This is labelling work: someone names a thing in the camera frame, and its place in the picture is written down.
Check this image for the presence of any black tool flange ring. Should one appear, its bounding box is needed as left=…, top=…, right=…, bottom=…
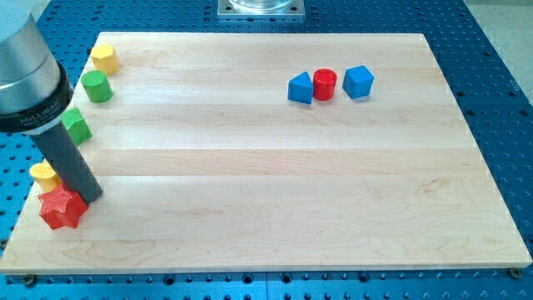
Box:
left=1, top=64, right=73, bottom=133

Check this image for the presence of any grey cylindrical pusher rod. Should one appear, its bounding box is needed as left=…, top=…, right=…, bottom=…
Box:
left=30, top=121, right=103, bottom=204

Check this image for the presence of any red star block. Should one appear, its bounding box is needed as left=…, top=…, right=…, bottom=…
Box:
left=38, top=184, right=88, bottom=230

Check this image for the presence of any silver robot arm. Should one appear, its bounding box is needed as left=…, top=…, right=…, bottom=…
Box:
left=1, top=2, right=102, bottom=203

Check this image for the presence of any green star block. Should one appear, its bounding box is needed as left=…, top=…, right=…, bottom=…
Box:
left=61, top=107, right=92, bottom=146

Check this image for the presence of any yellow cylinder block lower left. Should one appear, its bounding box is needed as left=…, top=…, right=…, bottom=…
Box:
left=29, top=160, right=62, bottom=193

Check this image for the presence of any green cylinder block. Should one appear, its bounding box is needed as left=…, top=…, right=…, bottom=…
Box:
left=81, top=70, right=113, bottom=103

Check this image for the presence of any yellow hexagon block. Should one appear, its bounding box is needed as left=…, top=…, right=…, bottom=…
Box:
left=90, top=44, right=120, bottom=75

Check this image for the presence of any wooden board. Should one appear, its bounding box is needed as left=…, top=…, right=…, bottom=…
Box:
left=1, top=32, right=531, bottom=274

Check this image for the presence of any blue triangle block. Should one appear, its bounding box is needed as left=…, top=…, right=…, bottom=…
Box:
left=287, top=72, right=314, bottom=105

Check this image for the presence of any red cylinder block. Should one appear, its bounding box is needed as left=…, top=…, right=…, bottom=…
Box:
left=312, top=68, right=337, bottom=101

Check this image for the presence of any blue cube block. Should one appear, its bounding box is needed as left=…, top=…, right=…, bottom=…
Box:
left=342, top=65, right=374, bottom=99

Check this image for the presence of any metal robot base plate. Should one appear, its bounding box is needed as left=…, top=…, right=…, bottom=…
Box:
left=217, top=0, right=306, bottom=19

